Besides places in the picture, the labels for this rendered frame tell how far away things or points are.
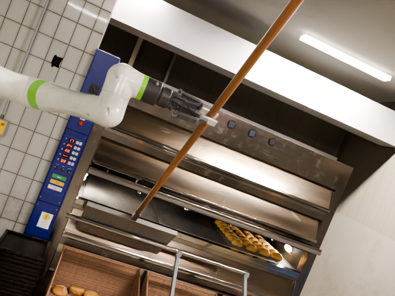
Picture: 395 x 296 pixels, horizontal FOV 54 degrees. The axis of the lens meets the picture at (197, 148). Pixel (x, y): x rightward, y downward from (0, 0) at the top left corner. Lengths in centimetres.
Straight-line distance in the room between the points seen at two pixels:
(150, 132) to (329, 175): 142
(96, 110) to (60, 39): 138
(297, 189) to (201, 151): 81
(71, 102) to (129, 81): 23
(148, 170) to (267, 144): 89
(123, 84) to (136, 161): 138
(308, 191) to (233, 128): 78
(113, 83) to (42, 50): 138
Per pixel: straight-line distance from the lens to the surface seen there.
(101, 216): 231
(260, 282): 316
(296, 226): 311
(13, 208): 281
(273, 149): 290
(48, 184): 270
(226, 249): 296
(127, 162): 267
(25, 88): 161
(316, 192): 313
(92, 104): 137
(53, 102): 151
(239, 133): 279
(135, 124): 264
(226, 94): 135
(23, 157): 273
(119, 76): 136
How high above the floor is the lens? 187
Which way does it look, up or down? 2 degrees down
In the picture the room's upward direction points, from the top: 22 degrees clockwise
